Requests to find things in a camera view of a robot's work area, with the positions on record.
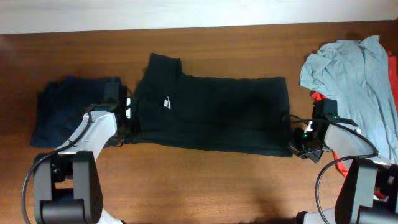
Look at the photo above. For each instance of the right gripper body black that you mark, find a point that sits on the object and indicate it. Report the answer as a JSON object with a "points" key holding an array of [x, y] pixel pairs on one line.
{"points": [[306, 145]]}

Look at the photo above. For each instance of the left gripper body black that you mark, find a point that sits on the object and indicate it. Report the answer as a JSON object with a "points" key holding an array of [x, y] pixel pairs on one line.
{"points": [[132, 129]]}

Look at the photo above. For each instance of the black t-shirt with white logo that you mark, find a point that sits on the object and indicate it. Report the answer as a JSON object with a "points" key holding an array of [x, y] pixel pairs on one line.
{"points": [[172, 108]]}

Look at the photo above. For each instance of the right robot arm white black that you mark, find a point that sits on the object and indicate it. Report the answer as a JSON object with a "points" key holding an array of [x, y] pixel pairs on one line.
{"points": [[369, 192]]}

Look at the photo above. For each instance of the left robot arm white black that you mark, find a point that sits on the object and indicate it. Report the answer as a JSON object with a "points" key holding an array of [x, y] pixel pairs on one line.
{"points": [[67, 186]]}

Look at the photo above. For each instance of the folded navy blue garment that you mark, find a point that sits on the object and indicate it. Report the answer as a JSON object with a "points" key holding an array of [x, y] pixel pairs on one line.
{"points": [[61, 105]]}

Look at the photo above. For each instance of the grey t-shirt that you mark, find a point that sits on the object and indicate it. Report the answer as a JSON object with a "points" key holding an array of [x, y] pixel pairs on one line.
{"points": [[355, 74]]}

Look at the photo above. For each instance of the red garment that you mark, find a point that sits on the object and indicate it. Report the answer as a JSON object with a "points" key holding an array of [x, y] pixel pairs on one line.
{"points": [[392, 71]]}

